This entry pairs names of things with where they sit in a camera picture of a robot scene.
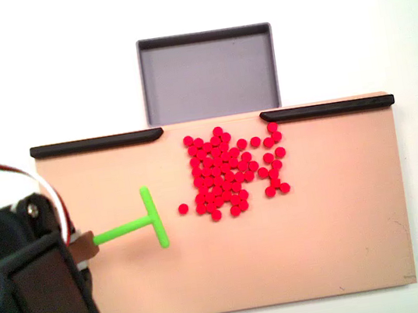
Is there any beige wooden board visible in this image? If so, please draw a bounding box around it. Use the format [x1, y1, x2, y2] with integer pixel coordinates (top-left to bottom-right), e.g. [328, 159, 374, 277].
[29, 88, 418, 313]

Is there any green T-shaped pusher tool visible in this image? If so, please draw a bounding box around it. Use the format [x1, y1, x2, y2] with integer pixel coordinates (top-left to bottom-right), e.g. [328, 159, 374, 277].
[63, 183, 172, 264]

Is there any red white servo cable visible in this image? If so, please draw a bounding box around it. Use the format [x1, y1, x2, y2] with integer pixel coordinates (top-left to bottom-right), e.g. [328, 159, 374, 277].
[0, 144, 76, 252]

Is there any black foam rail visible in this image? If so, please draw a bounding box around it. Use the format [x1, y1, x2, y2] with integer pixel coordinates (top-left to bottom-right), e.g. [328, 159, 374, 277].
[28, 126, 166, 161]
[259, 92, 397, 128]

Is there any grey plastic tray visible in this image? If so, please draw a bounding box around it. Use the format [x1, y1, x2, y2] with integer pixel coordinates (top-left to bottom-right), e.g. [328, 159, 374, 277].
[134, 20, 284, 128]

